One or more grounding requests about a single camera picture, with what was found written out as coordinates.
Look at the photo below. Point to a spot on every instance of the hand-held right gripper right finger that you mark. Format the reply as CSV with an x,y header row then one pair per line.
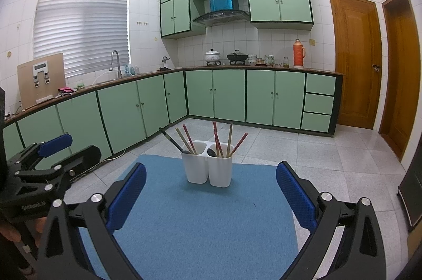
x,y
293,194

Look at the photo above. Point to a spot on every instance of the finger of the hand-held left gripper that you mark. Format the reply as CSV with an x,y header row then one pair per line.
x,y
54,145
87,154

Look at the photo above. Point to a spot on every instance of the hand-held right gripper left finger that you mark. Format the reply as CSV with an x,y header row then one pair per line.
x,y
128,197

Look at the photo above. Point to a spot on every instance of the red patterned wooden chopstick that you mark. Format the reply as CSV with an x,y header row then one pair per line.
x,y
188,136
239,144
219,145
215,135

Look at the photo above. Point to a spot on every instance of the white two-compartment utensil holder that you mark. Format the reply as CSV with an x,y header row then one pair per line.
x,y
197,171

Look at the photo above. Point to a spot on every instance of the plain wooden chopstick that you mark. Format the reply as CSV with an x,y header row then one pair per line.
x,y
184,140
229,138

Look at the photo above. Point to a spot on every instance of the black spoon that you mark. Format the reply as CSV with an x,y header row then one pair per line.
x,y
212,152

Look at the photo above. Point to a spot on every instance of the person's left hand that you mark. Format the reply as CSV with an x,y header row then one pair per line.
x,y
10,232

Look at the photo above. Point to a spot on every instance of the red cloth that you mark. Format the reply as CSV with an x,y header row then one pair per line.
x,y
65,90

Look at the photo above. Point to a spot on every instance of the beige water purifier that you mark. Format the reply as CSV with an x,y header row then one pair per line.
x,y
52,85

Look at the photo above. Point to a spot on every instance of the green scouring pad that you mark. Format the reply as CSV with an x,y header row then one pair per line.
x,y
80,85

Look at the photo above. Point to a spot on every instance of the blue table mat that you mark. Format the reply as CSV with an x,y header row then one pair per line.
x,y
197,217

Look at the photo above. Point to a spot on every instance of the metal kitchen faucet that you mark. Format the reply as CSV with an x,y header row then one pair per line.
x,y
118,67

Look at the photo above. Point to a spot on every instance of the small plastic bottle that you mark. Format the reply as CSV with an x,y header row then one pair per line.
x,y
128,69
136,69

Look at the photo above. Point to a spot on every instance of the green base cabinets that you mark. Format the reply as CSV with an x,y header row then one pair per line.
x,y
260,95

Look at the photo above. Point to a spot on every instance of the white window blind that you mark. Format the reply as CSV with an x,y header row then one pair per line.
x,y
82,29

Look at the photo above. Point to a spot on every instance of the dark glass cabinet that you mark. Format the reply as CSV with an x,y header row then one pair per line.
x,y
413,201

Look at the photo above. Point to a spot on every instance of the glass jar with yellow contents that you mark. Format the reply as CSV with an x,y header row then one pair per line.
x,y
286,62

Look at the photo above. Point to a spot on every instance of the patterned jar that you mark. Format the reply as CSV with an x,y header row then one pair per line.
x,y
269,60

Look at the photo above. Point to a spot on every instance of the orange thermos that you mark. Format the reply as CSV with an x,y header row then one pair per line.
x,y
298,56

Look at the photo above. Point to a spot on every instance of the stack of bowls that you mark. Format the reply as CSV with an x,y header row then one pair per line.
x,y
252,59

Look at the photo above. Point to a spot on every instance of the brown wooden door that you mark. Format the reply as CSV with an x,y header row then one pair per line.
x,y
400,75
356,62

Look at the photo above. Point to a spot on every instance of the black wok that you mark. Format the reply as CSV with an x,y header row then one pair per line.
x,y
236,57

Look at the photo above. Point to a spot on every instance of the white cooking pot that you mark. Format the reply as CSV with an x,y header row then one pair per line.
x,y
212,57

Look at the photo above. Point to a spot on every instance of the black range hood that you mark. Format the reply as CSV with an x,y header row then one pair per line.
x,y
221,17

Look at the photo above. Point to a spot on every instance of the blue hood cover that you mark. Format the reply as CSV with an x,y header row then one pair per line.
x,y
222,0

